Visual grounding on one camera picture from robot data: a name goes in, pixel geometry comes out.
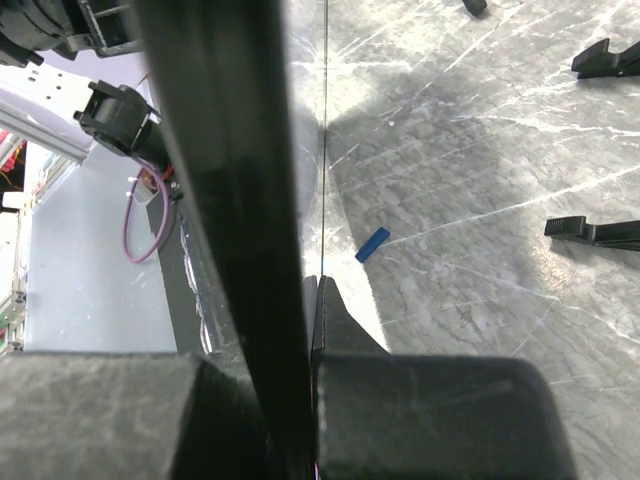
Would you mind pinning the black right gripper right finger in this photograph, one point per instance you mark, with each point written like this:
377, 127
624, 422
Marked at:
386, 416

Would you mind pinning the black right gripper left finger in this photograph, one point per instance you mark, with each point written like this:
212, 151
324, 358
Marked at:
76, 416

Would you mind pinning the blue marker cap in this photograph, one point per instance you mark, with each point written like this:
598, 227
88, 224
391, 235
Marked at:
371, 244

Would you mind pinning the white whiteboard black frame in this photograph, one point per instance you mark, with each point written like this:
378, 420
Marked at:
242, 93

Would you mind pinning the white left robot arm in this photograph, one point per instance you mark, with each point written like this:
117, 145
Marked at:
71, 73

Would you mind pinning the black perforated music stand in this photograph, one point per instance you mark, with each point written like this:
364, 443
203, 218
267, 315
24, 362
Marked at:
475, 7

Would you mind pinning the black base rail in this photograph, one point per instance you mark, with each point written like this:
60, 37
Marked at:
199, 315

